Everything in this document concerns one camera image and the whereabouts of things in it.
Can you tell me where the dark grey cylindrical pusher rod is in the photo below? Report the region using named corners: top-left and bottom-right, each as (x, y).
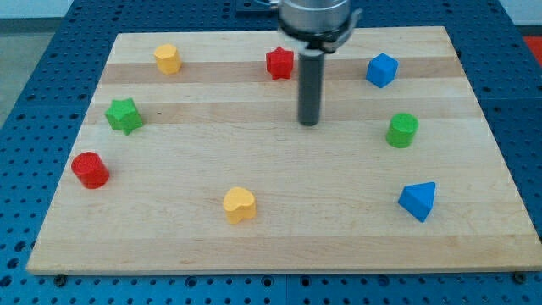
top-left (297, 53), bottom-right (324, 126)

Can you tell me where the red star block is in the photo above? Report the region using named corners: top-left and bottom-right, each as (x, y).
top-left (266, 47), bottom-right (294, 80)

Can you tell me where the green star block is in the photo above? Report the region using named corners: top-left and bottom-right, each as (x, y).
top-left (105, 97), bottom-right (143, 135)

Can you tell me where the blue cube block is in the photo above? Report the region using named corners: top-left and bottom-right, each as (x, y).
top-left (366, 53), bottom-right (399, 88)

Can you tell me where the green cylinder block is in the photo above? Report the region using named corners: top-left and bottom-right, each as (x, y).
top-left (385, 113), bottom-right (419, 148)

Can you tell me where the yellow hexagon block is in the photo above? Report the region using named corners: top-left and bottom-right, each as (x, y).
top-left (153, 44), bottom-right (182, 75)

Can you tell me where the light wooden board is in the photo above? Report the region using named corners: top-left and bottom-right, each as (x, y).
top-left (27, 26), bottom-right (541, 275)

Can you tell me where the yellow heart block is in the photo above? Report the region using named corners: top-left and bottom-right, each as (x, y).
top-left (223, 186), bottom-right (257, 224)

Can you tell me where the blue triangular prism block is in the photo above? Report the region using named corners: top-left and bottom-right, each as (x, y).
top-left (398, 181), bottom-right (436, 223)

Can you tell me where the red cylinder block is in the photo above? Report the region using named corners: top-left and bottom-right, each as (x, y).
top-left (71, 152), bottom-right (109, 189)

